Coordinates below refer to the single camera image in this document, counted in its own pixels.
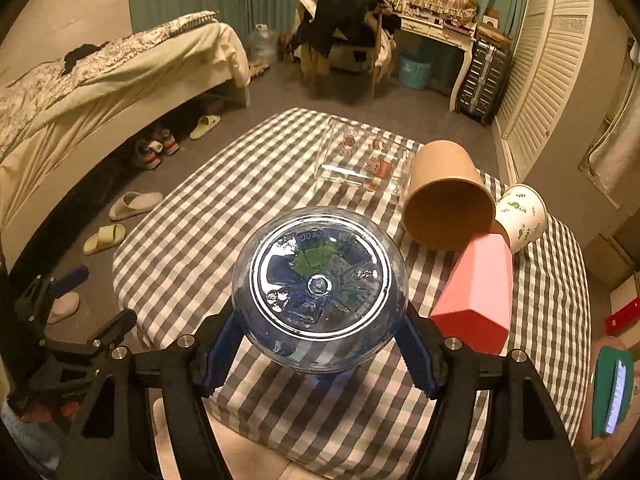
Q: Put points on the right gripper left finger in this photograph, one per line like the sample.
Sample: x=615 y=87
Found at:
x=112 y=436

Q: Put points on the clear glass cup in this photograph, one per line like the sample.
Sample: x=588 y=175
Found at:
x=363 y=157

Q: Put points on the red white sneaker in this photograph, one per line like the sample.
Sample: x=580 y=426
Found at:
x=165 y=142
x=147 y=154

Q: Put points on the hanging white towel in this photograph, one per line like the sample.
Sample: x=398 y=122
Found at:
x=612 y=163

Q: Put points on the white floral paper cup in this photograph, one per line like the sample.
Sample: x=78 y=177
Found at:
x=522 y=215

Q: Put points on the blue laundry basket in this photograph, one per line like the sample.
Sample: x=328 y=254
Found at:
x=414 y=74

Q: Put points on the large clear water jug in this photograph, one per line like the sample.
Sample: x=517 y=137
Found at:
x=263 y=44

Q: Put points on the green slipper under bed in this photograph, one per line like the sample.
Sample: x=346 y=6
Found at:
x=205 y=124

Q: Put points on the green cased smartphone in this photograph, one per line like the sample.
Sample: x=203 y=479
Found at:
x=613 y=382

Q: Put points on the pink hexagonal cup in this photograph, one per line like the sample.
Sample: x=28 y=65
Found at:
x=475 y=305

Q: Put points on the black striped suitcase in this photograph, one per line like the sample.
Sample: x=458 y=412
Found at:
x=483 y=86

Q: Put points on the chair piled with clothes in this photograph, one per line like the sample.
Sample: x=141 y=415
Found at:
x=364 y=27

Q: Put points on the white slipper near gripper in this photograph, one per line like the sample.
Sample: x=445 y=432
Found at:
x=64 y=307

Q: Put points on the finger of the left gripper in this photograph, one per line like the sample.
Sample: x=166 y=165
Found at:
x=113 y=333
x=69 y=281

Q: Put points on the red bottle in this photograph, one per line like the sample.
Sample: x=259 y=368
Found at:
x=622 y=319

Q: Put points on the white desk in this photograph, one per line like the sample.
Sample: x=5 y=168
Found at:
x=461 y=38

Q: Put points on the blue plastic water bottle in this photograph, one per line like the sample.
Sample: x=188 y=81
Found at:
x=319 y=290

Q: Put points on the white louvered closet door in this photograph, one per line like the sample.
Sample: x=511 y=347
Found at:
x=545 y=65

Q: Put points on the brown paper cup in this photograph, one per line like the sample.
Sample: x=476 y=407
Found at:
x=447 y=203

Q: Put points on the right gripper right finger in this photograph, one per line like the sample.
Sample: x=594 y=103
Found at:
x=524 y=437

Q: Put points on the bed with beige bedding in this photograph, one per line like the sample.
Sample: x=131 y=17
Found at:
x=61 y=118

